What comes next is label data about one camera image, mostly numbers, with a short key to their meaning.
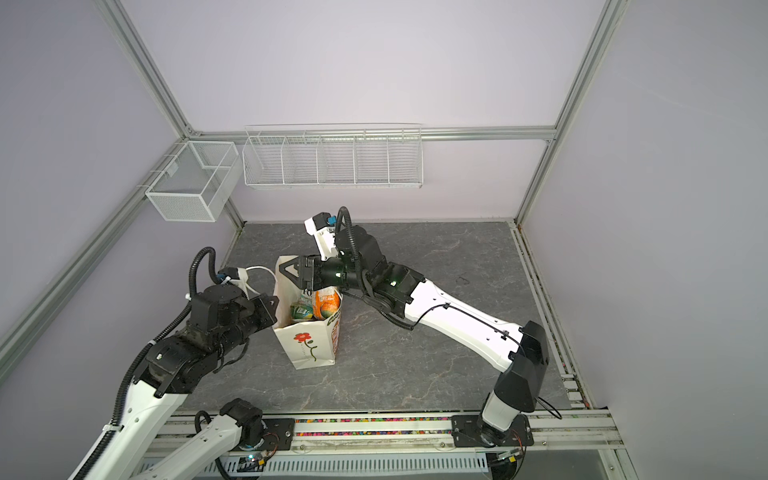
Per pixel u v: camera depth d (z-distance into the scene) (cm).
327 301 72
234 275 61
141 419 40
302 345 72
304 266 54
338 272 54
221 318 48
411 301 47
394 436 75
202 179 102
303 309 79
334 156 99
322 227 56
